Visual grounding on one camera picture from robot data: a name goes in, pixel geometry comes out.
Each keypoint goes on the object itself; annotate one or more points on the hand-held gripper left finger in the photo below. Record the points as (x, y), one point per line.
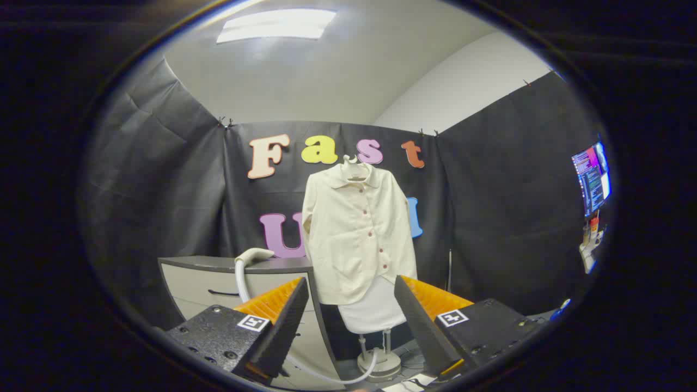
(283, 326)

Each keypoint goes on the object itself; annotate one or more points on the grey cabinet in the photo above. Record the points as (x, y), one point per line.
(201, 283)

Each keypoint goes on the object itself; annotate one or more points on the cream button-up shirt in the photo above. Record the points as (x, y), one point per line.
(354, 245)

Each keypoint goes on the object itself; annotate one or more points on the computer monitor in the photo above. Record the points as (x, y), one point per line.
(591, 179)

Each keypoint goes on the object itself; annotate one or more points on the ceiling light panel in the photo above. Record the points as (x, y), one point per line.
(277, 24)

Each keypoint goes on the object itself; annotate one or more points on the black backdrop cloth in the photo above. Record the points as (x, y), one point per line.
(490, 218)

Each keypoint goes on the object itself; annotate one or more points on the white steamer stand base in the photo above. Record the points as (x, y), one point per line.
(384, 362)

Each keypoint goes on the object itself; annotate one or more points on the white and orange object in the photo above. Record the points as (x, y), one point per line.
(589, 253)

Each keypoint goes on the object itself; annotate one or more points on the cream garment steamer head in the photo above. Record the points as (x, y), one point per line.
(256, 255)

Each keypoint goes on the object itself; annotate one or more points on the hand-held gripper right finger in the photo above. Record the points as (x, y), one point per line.
(419, 326)

